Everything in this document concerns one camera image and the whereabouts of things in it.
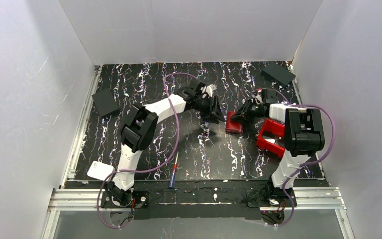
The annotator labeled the red leather card holder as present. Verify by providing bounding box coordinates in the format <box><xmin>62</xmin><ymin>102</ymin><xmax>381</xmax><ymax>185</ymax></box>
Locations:
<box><xmin>225</xmin><ymin>111</ymin><xmax>243</xmax><ymax>134</ymax></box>

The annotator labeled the red plastic bin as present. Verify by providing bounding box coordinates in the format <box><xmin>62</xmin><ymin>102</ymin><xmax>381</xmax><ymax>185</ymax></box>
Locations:
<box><xmin>256</xmin><ymin>119</ymin><xmax>285</xmax><ymax>158</ymax></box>

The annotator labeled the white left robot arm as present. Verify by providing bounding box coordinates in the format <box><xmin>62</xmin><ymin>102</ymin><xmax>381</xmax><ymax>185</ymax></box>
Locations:
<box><xmin>105</xmin><ymin>80</ymin><xmax>225</xmax><ymax>203</ymax></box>

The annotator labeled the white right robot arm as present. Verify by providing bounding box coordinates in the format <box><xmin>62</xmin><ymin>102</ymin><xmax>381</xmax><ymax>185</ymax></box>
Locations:
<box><xmin>227</xmin><ymin>88</ymin><xmax>325</xmax><ymax>190</ymax></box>

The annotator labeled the white card near left base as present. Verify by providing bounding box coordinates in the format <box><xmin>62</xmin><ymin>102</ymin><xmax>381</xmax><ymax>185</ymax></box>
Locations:
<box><xmin>87</xmin><ymin>161</ymin><xmax>115</xmax><ymax>181</ymax></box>

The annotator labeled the black block far right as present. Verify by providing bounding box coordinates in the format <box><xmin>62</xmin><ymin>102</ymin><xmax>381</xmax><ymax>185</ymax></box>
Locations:
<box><xmin>261</xmin><ymin>63</ymin><xmax>296</xmax><ymax>86</ymax></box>

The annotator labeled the black block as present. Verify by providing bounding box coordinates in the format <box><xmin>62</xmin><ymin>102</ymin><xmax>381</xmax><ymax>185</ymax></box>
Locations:
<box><xmin>261</xmin><ymin>63</ymin><xmax>296</xmax><ymax>86</ymax></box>
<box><xmin>92</xmin><ymin>89</ymin><xmax>120</xmax><ymax>117</ymax></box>

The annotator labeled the blue red screwdriver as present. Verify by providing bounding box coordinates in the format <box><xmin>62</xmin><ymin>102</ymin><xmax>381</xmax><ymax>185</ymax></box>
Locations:
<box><xmin>169</xmin><ymin>152</ymin><xmax>179</xmax><ymax>189</ymax></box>

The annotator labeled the black block far left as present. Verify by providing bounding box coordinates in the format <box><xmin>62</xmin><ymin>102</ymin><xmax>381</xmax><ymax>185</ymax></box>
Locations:
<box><xmin>92</xmin><ymin>89</ymin><xmax>120</xmax><ymax>117</ymax></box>

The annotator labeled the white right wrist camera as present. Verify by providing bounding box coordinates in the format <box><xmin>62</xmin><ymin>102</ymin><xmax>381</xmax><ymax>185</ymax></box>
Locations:
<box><xmin>252</xmin><ymin>88</ymin><xmax>263</xmax><ymax>105</ymax></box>

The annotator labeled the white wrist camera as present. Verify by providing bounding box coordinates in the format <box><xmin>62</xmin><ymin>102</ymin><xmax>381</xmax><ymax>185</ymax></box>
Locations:
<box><xmin>203</xmin><ymin>84</ymin><xmax>217</xmax><ymax>98</ymax></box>
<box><xmin>252</xmin><ymin>88</ymin><xmax>263</xmax><ymax>105</ymax></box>

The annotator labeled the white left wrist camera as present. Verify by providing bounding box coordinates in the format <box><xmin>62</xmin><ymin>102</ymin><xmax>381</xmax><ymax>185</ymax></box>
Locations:
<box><xmin>203</xmin><ymin>84</ymin><xmax>217</xmax><ymax>98</ymax></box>

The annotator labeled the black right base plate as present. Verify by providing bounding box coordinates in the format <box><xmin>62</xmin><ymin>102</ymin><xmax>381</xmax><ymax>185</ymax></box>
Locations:
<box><xmin>241</xmin><ymin>188</ymin><xmax>297</xmax><ymax>210</ymax></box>

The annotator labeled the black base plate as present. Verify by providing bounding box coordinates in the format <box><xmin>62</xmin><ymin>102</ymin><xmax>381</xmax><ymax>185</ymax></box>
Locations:
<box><xmin>100</xmin><ymin>190</ymin><xmax>150</xmax><ymax>209</ymax></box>
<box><xmin>241</xmin><ymin>188</ymin><xmax>297</xmax><ymax>210</ymax></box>

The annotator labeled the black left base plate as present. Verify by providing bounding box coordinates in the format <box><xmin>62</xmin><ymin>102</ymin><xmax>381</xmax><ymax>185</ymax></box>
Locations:
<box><xmin>100</xmin><ymin>190</ymin><xmax>150</xmax><ymax>209</ymax></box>

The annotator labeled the aluminium left side rail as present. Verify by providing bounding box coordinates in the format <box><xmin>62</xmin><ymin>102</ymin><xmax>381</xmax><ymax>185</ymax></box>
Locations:
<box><xmin>59</xmin><ymin>65</ymin><xmax>101</xmax><ymax>189</ymax></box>

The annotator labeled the aluminium front rail frame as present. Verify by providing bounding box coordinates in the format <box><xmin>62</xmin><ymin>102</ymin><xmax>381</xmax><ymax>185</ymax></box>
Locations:
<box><xmin>42</xmin><ymin>186</ymin><xmax>354</xmax><ymax>239</ymax></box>

